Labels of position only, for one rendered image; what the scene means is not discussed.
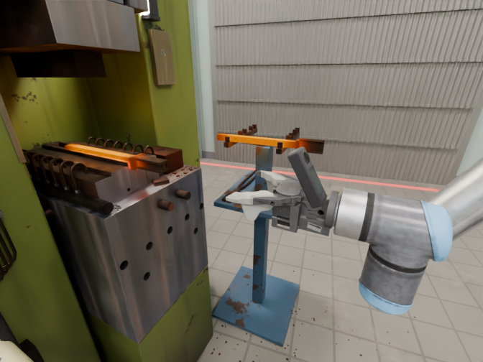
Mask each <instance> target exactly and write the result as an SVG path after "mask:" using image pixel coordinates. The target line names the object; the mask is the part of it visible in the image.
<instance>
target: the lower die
mask: <svg viewBox="0 0 483 362"><path fill-rule="evenodd" d="M58 142H60V143H64V144H79V145H83V146H88V147H95V148H99V149H106V150H110V151H115V152H121V153H126V154H133V155H137V154H141V153H140V152H133V151H129V150H125V151H123V149H117V148H115V149H113V147H104V146H101V145H97V146H95V144H87V143H85V142H80V141H67V142H61V141H55V142H51V143H48V144H54V143H58ZM48 144H42V148H39V149H32V150H29V151H33V152H36V153H42V154H44V155H51V156H53V157H60V158H62V159H64V160H67V159H68V160H72V161H73V162H75V163H76V162H81V163H84V165H85V166H86V167H87V170H88V174H85V173H84V170H83V168H82V167H81V166H77V170H78V171H74V174H75V178H76V181H77V183H78V188H79V189H80V192H81V193H83V194H86V195H90V196H93V197H95V198H99V199H102V200H105V201H108V202H112V201H114V200H116V199H118V198H120V197H122V196H124V195H126V194H128V193H130V192H133V191H135V190H137V189H139V188H141V187H143V186H145V185H147V184H149V183H151V182H152V180H153V179H157V178H160V177H159V173H156V172H150V171H147V170H141V169H136V170H131V167H130V163H129V162H128V161H124V160H120V159H114V158H110V157H104V156H100V155H96V154H90V153H86V152H79V151H76V150H72V149H66V148H62V147H55V146H52V145H48ZM25 159H26V161H27V165H28V168H29V171H30V173H31V174H32V176H33V177H34V178H36V177H35V173H34V171H33V169H32V165H31V163H30V160H29V159H28V157H27V155H26V156H25ZM56 162H57V166H54V164H53V163H52V166H53V169H54V171H55V175H56V178H57V181H58V182H59V184H60V186H61V187H64V184H63V180H62V177H61V175H60V170H59V165H60V163H61V161H60V160H57V161H56ZM34 163H35V166H36V168H37V171H38V174H39V176H40V177H41V180H43V181H45V179H44V176H43V174H42V170H41V168H40V165H39V161H37V160H36V159H35V158H34ZM43 165H44V168H45V171H46V173H47V177H48V179H49V180H50V183H52V184H54V181H53V178H52V175H51V172H50V168H49V163H47V164H45V161H44V160H43ZM66 165H67V168H65V169H64V168H63V171H64V173H65V178H66V180H67V183H68V185H69V187H70V189H71V190H75V187H74V184H73V181H72V178H71V175H70V167H71V166H72V164H71V163H66ZM128 188H130V191H129V192H128V191H127V189H128Z"/></svg>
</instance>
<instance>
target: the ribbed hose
mask: <svg viewBox="0 0 483 362"><path fill-rule="evenodd" d="M0 340H1V341H11V342H13V343H14V344H15V345H16V346H17V347H18V348H19V349H20V350H21V351H23V352H24V353H25V354H26V355H27V356H28V357H29V358H31V359H32V360H33V361H34V362H44V360H43V358H42V356H41V355H40V352H39V351H38V349H37V347H36V346H35V345H34V344H33V343H32V342H31V341H29V340H28V339H26V340H24V341H23V342H21V343H20V344H19V343H18V341H17V339H16V338H15V336H14V334H13V333H12V331H11V329H10V328H9V326H8V324H7V322H6V320H5V319H4V317H3V315H2V314H1V312H0Z"/></svg>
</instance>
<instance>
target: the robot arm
mask: <svg viewBox="0 0 483 362"><path fill-rule="evenodd" d="M287 158H288V159H289V161H290V163H291V166H292V168H293V170H294V172H295V174H296V176H297V178H298V181H297V180H296V179H295V178H293V177H290V176H287V175H283V174H280V173H275V172H268V171H263V170H260V171H258V172H255V175H257V176H259V177H262V178H265V179H266V181H267V189H268V191H266V190H260V191H258V192H233V193H232V194H230V195H228V196H226V200H227V201H229V202H233V203H241V206H242V209H243V212H244V216H245V218H246V219H247V220H248V221H254V220H256V218H257V216H258V215H259V213H260V212H261V211H264V210H270V209H272V227H275V228H280V229H282V230H286V231H291V232H293V233H296V232H297V230H298V229H302V230H305V231H310V232H313V233H317V234H321V235H324V236H329V232H330V229H331V228H332V226H333V227H334V229H333V233H334V234H335V235H338V236H343V237H346V238H351V239H354V240H358V241H362V242H365V243H369V248H368V251H367V255H366V259H365V262H364V266H363V269H362V275H361V276H360V278H359V291H360V294H361V295H362V296H363V298H364V299H365V300H366V301H367V302H368V303H369V304H370V305H371V306H373V307H375V308H376V309H377V310H380V311H382V312H385V313H388V314H391V315H401V314H404V313H406V312H407V311H408V310H409V309H410V307H411V306H413V299H414V296H415V293H416V292H417V290H418V287H419V284H420V281H421V279H422V277H423V274H424V272H425V270H426V267H427V265H428V262H429V259H432V260H433V261H435V262H438V261H444V260H445V259H446V257H447V256H448V255H449V252H450V250H451V245H452V241H454V240H456V239H458V238H459V237H461V236H463V235H464V234H466V233H468V232H470V231H472V230H473V229H475V228H477V227H478V226H480V225H481V224H483V157H482V158H481V159H480V160H479V161H477V162H476V163H474V164H473V165H472V166H471V167H469V168H468V169H467V170H465V171H464V172H462V173H461V174H460V175H459V176H458V177H456V178H455V179H453V180H452V181H451V182H450V183H449V184H447V185H446V186H444V187H443V188H441V189H440V190H439V191H438V192H437V193H435V194H434V195H432V196H431V197H430V198H429V199H427V200H426V201H425V202H423V201H422V200H420V201H417V200H409V199H405V198H397V197H393V196H389V195H381V194H377V193H372V192H365V191H361V190H353V189H349V188H345V187H344V188H342V190H341V194H339V192H338V191H333V190H332V191H331V196H330V199H327V194H326V192H325V190H324V188H323V186H322V184H321V181H320V180H319V177H318V175H317V173H316V171H315V169H314V166H313V164H312V162H311V160H310V157H309V155H308V153H307V151H306V150H305V147H299V148H297V149H295V150H293V151H292V152H291V153H289V155H288V156H287ZM277 224H280V225H283V226H287V227H290V229H289V228H284V227H281V226H278V225H277Z"/></svg>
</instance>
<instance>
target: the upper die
mask: <svg viewBox="0 0 483 362"><path fill-rule="evenodd" d="M66 50H78V51H86V52H100V53H101V54H102V55H105V54H118V53H130V52H140V48H139V40H138V34H137V26H136V20H135V15H134V8H132V7H129V6H125V5H122V4H118V3H114V2H112V1H107V0H0V55H18V54H28V53H38V52H57V51H66Z"/></svg>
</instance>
